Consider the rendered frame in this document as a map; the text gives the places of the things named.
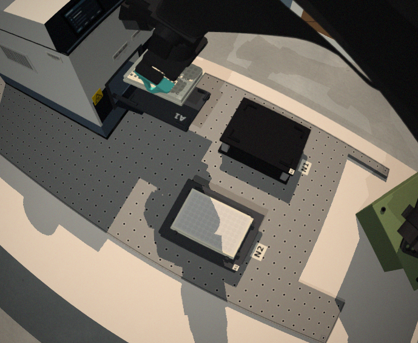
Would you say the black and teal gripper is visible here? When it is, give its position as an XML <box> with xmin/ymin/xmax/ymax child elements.
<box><xmin>134</xmin><ymin>37</ymin><xmax>208</xmax><ymax>93</ymax></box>

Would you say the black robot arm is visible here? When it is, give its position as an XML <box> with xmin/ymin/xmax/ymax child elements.
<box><xmin>119</xmin><ymin>0</ymin><xmax>418</xmax><ymax>259</ymax></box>

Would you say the small grey label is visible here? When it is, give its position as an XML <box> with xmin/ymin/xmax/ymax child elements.
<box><xmin>250</xmin><ymin>242</ymin><xmax>267</xmax><ymax>261</ymax></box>

